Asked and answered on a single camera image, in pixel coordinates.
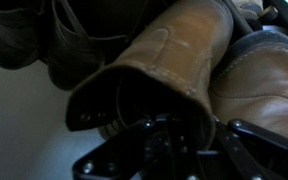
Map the tan brown leather boot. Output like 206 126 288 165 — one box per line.
65 0 235 152

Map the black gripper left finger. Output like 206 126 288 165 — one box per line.
71 114 172 180

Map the dark leather boot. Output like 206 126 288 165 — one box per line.
0 0 51 71
46 0 172 92

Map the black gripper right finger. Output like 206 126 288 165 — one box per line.
214 118 288 180

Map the brown boot with navy collar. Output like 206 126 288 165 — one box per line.
208 29 288 145

